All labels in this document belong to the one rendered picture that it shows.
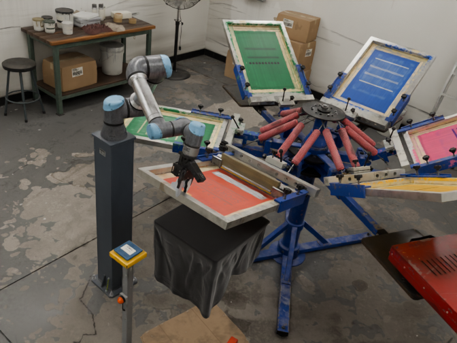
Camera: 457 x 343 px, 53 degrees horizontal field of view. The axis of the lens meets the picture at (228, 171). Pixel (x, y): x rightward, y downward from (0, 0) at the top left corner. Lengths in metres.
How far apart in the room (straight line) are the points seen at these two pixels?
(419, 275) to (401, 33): 4.47
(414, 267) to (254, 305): 1.42
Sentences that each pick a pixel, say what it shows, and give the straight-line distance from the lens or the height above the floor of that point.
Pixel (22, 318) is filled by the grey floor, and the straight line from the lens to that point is 3.38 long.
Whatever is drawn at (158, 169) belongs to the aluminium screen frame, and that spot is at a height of 1.23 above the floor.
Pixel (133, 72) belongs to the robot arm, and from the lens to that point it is 2.28.
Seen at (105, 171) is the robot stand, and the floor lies 0.98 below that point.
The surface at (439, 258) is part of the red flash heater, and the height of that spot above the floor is 1.10.
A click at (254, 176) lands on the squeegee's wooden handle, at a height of 1.15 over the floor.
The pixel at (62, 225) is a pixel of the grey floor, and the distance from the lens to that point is 4.02.
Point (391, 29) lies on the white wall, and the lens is 6.46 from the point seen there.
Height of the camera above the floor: 2.52
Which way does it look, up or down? 32 degrees down
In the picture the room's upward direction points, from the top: 9 degrees clockwise
